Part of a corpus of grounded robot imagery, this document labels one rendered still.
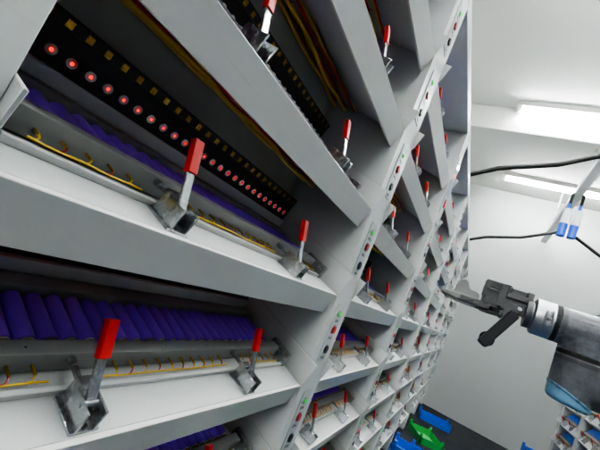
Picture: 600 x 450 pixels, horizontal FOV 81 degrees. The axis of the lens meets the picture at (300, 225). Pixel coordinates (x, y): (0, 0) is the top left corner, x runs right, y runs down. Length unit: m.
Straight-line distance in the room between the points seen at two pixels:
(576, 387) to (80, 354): 0.97
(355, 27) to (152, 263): 0.41
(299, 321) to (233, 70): 0.53
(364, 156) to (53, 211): 0.64
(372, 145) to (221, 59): 0.52
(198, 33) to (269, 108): 0.11
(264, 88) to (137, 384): 0.35
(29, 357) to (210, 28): 0.32
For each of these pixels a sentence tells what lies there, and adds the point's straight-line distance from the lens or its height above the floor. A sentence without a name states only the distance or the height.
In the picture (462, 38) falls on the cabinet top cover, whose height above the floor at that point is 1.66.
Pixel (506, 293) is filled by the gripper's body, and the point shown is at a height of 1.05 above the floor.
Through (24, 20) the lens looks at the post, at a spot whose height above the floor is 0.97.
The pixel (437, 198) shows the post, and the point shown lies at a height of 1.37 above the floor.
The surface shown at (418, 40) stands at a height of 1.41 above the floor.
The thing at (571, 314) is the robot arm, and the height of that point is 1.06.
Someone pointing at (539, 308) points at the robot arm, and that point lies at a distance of 1.05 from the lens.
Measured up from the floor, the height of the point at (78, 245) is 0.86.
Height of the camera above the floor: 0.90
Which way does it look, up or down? 7 degrees up
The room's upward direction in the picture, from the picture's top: 23 degrees clockwise
